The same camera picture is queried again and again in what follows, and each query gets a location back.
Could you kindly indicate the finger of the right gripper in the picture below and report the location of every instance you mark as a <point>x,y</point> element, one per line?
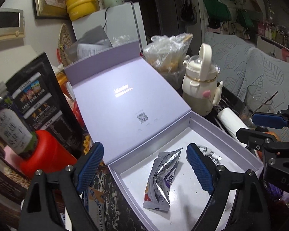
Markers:
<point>262,141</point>
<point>269,120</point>

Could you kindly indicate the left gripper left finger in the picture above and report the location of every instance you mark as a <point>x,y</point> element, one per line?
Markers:
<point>39,210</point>

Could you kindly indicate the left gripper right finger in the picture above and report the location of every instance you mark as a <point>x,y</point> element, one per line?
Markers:
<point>249,211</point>

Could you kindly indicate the silver purple snack packet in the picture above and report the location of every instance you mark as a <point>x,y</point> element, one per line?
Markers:
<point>160,179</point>

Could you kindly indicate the glass mug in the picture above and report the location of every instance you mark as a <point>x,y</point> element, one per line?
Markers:
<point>255,99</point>

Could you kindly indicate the white paper roll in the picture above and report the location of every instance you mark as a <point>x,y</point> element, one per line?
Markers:
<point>232,123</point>

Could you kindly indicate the leaf-pattern grey cushion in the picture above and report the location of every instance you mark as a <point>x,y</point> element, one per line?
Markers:
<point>270,73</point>

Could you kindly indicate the blue white carton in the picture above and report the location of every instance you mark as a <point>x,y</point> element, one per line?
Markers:
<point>93,201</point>

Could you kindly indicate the red container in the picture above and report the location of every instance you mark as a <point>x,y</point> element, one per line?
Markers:
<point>49,156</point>

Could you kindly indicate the cream cartoon water bottle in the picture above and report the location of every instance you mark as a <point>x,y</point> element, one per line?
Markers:
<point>201,90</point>

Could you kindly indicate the dark label bottle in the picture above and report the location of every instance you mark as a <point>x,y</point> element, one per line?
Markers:
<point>13,129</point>

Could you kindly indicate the black product box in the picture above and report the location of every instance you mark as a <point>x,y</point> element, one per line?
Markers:
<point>41,102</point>

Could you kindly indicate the plastic bag of food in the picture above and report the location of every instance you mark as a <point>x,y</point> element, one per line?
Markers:
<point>167,56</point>

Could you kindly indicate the green tote bag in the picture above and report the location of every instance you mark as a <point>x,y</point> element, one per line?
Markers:
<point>218,13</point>

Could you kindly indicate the lavender gift box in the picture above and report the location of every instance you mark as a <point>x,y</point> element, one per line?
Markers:
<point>135,113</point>

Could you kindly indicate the white mini fridge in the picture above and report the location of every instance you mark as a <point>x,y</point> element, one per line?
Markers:
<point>110,27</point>

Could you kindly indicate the yellow pot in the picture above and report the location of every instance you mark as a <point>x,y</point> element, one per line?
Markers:
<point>77,9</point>

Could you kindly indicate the wall intercom panel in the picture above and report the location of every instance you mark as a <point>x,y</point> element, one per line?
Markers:
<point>12,24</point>

